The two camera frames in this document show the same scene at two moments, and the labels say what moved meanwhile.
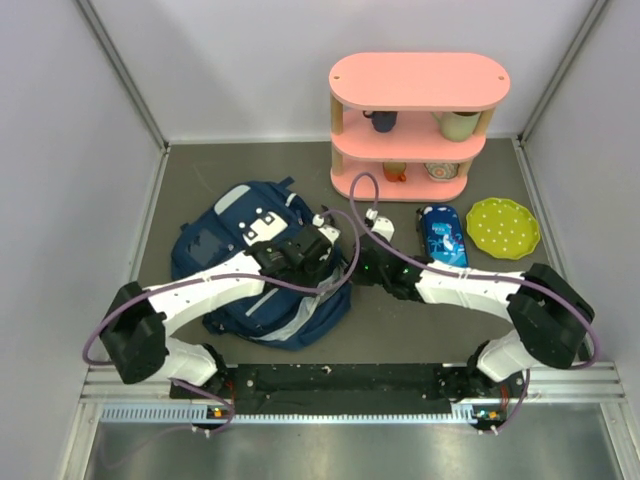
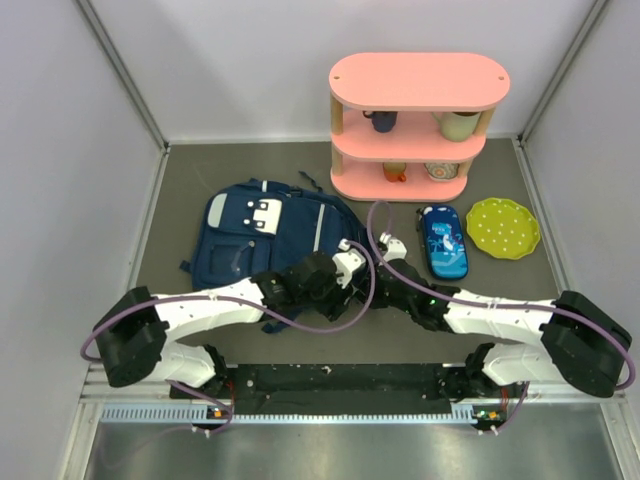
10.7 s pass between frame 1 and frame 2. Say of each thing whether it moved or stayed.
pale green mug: stayed
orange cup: stayed
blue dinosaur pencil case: stayed
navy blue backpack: moved
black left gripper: moved
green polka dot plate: stayed
